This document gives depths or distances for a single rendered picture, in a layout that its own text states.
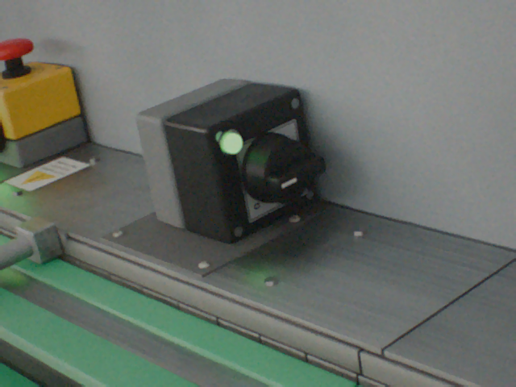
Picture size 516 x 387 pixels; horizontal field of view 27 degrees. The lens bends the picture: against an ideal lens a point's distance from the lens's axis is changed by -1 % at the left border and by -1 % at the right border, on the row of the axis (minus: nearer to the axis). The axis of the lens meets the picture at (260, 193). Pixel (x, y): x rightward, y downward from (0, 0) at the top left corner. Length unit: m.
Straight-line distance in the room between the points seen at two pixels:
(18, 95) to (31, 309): 0.25
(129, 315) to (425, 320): 0.19
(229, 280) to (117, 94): 0.29
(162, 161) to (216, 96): 0.06
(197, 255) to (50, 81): 0.29
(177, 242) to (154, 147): 0.06
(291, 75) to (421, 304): 0.20
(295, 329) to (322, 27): 0.20
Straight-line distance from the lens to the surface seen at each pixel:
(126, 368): 0.61
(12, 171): 0.92
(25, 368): 0.81
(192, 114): 0.69
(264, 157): 0.66
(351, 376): 0.57
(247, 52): 0.74
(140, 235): 0.72
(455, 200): 0.65
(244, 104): 0.69
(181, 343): 0.62
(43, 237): 0.76
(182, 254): 0.68
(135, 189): 0.81
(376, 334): 0.56
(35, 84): 0.91
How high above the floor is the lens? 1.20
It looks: 35 degrees down
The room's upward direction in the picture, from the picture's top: 116 degrees counter-clockwise
